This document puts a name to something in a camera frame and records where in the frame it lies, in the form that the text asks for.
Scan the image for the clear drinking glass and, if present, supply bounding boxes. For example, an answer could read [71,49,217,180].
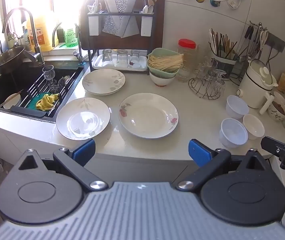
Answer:
[102,49,113,67]
[129,50,141,67]
[116,49,128,67]

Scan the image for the white handled kitchen scissors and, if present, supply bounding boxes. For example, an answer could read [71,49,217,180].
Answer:
[259,29,270,48]

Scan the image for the white bowl with brown foot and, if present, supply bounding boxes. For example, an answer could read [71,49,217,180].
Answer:
[150,71,176,87]

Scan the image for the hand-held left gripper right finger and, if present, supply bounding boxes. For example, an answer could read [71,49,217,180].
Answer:
[177,139,267,192]

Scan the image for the stainless steel bowl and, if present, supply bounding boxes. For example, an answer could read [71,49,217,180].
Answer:
[0,45,26,75]

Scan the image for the black sink drain rack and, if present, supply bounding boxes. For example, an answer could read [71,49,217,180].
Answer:
[10,66,84,119]

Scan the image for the white drip tray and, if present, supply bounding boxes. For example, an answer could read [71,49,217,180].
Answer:
[92,54,148,71]

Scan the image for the dried noodles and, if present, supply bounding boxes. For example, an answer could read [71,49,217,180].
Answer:
[148,54,184,73]

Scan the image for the yellow oil bottle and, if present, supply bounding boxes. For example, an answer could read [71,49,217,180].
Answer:
[27,15,54,52]

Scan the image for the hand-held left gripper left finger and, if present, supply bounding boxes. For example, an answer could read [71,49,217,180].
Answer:
[15,138,108,193]

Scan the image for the tall steel faucet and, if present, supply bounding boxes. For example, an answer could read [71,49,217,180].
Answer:
[2,7,45,67]

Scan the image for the white ceramic bowl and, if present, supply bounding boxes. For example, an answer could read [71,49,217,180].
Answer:
[243,114,265,140]

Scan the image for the clear jar with red lid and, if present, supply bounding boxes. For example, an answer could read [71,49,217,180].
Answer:
[177,39,198,83]

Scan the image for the white electric cooking pot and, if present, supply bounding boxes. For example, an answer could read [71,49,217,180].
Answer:
[236,59,279,115]

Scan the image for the metal wire glass rack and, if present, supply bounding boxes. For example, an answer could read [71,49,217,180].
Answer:
[188,62,227,100]

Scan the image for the white plate red flower print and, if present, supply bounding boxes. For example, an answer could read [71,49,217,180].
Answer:
[118,93,179,139]

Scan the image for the white plate large leaf print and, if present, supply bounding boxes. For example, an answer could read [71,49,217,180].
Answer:
[56,97,111,141]

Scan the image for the green detergent bottle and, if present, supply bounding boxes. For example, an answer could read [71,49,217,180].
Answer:
[63,25,79,48]

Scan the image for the small steel faucet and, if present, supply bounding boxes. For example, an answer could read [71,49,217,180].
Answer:
[52,22,84,65]

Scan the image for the yellow cloth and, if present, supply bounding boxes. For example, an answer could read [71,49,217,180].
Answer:
[36,93,60,111]

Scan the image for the silver patterned cutting board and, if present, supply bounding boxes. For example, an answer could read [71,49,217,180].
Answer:
[102,0,133,38]

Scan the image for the small white bowl with chopsticks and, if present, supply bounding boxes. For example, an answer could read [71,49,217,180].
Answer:
[0,89,24,110]

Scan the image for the translucent white plastic bowl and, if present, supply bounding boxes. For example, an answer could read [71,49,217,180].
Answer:
[220,118,248,148]
[226,95,250,120]

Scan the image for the white plate small leaf print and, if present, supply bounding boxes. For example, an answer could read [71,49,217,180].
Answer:
[82,68,126,96]

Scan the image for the dark brown dish rack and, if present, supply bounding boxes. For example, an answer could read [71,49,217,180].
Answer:
[79,0,165,75]

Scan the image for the floral ceramic pot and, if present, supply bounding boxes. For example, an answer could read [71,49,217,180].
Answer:
[268,91,285,122]

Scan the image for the green colander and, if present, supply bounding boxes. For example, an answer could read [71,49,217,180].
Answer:
[147,48,184,78]

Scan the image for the cut glass goblet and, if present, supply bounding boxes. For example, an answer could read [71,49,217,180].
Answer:
[42,65,56,82]

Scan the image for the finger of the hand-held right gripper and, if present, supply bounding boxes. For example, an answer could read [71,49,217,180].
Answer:
[261,136,285,159]

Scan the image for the group of small clear glasses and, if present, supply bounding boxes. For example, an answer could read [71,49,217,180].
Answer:
[195,55,227,94]

